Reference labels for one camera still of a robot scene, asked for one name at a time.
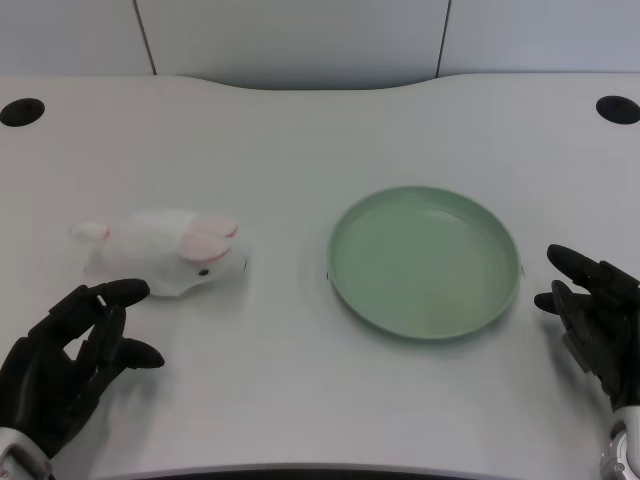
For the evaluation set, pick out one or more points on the white pink-eared rabbit doll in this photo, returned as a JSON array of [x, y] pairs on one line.
[[165, 250]]

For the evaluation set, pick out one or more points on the green round plate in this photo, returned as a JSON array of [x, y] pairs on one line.
[[425, 260]]

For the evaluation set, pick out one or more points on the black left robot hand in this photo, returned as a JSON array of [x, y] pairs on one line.
[[50, 370]]

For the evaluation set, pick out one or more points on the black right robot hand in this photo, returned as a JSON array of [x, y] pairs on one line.
[[595, 320]]

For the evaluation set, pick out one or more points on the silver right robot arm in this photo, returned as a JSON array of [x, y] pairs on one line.
[[622, 445]]

